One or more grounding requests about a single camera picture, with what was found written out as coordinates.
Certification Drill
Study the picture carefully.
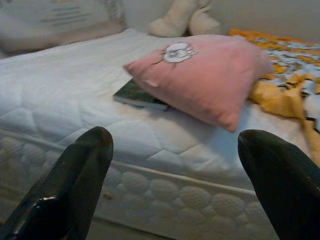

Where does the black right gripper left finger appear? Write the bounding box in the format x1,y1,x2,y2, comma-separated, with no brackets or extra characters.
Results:
0,126,115,240

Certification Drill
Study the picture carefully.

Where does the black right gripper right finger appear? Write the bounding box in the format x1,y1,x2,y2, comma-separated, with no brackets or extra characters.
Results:
237,129,320,240

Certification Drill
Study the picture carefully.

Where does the yellow cartoon print blanket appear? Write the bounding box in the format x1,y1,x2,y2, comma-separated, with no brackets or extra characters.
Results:
227,28,320,161

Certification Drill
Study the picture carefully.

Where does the dark book with red cover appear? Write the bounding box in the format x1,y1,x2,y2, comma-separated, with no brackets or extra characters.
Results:
112,79,169,113

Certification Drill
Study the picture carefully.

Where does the pink sheep print pillow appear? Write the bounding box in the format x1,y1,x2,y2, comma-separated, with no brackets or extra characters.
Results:
123,34,275,133

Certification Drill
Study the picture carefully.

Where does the white quilted mattress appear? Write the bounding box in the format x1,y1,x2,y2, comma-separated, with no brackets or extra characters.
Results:
0,27,320,240

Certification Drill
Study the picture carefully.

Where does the grey ornament print headboard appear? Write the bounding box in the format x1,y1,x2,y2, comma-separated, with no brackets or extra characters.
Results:
0,0,127,53

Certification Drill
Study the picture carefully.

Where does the cream plush toy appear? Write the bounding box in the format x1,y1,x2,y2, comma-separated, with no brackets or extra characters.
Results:
147,0,222,37

